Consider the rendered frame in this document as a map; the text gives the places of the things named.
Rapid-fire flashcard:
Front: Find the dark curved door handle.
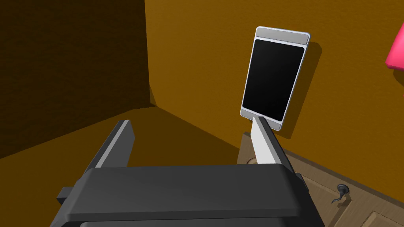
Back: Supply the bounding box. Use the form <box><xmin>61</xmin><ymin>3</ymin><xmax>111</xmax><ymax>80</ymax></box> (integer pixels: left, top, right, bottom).
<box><xmin>331</xmin><ymin>184</ymin><xmax>350</xmax><ymax>204</ymax></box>

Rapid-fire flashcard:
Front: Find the pink lampshade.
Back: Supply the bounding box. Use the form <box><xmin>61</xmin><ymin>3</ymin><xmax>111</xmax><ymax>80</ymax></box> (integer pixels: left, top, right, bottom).
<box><xmin>385</xmin><ymin>22</ymin><xmax>404</xmax><ymax>71</ymax></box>

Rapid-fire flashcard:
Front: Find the brown wooden panelled door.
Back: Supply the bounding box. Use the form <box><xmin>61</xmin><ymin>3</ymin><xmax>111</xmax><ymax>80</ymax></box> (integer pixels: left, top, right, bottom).
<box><xmin>236</xmin><ymin>132</ymin><xmax>404</xmax><ymax>227</ymax></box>

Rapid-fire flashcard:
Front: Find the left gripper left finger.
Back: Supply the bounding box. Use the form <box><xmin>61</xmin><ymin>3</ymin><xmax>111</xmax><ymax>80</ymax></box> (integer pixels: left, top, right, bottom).
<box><xmin>84</xmin><ymin>119</ymin><xmax>136</xmax><ymax>173</ymax></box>

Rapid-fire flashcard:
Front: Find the black wall screen, silver frame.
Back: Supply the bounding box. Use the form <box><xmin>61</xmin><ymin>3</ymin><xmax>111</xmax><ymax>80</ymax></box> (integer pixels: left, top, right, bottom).
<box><xmin>239</xmin><ymin>26</ymin><xmax>311</xmax><ymax>131</ymax></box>

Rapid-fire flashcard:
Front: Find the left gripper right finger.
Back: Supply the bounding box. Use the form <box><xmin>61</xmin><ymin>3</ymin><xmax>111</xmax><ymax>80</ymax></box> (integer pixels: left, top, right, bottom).
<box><xmin>251</xmin><ymin>116</ymin><xmax>296</xmax><ymax>174</ymax></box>

